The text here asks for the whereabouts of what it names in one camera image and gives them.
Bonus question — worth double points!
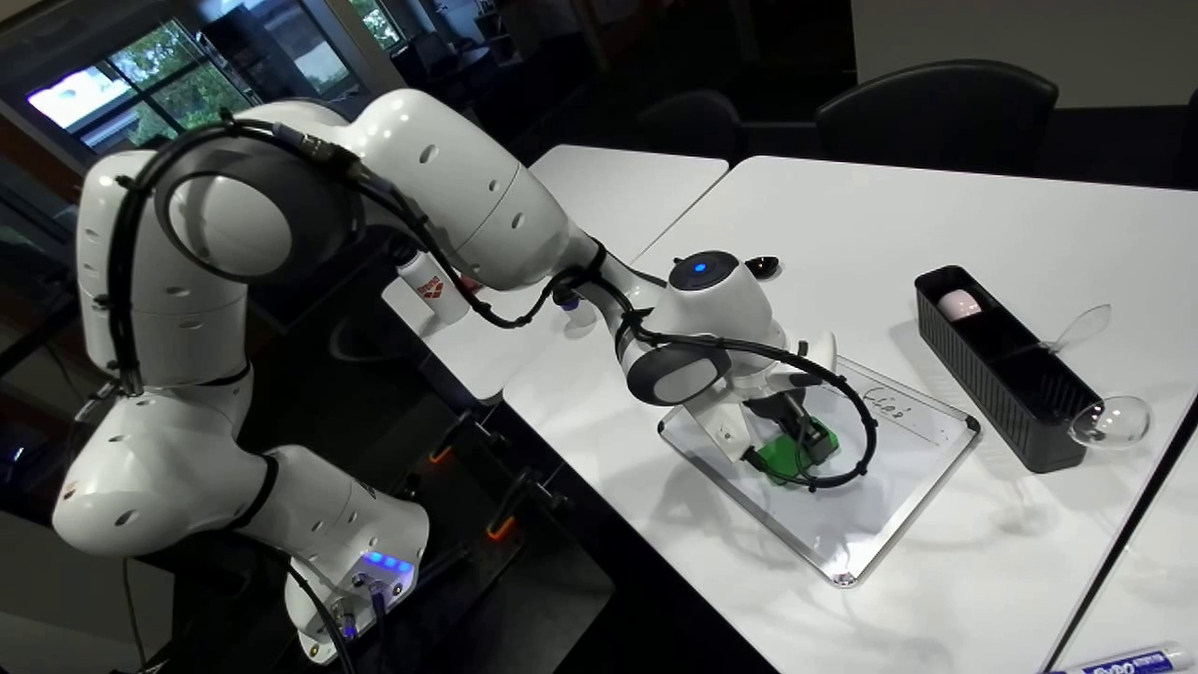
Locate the black clamp with orange handle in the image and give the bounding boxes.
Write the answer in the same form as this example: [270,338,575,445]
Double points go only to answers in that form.
[421,398,503,478]
[479,469,564,548]

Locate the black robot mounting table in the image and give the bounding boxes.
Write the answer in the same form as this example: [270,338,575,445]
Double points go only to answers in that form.
[237,372,630,674]

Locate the green eraser block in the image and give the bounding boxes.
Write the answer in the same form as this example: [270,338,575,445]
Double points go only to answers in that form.
[749,429,818,485]

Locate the window with green view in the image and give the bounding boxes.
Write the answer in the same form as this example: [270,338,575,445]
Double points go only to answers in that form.
[23,16,260,160]

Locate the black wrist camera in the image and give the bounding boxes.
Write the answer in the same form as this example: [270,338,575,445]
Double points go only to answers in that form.
[761,388,838,438]

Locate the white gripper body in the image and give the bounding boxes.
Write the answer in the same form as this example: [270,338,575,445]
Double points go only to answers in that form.
[704,402,788,469]

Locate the blue whiteboard marker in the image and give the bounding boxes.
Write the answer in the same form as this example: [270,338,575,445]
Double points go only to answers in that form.
[1080,644,1182,674]

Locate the clear plastic spoon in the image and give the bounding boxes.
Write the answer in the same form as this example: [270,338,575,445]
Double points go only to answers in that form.
[1051,297,1152,449]

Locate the black rectangular box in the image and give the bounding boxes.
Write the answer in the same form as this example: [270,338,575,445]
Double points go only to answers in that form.
[911,262,1107,475]

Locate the pink item in box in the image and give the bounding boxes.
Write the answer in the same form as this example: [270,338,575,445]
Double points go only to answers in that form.
[935,289,985,323]

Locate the dark office chair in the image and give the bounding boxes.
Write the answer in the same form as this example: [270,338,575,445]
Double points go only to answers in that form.
[630,86,755,160]
[1173,86,1198,191]
[818,57,1063,160]

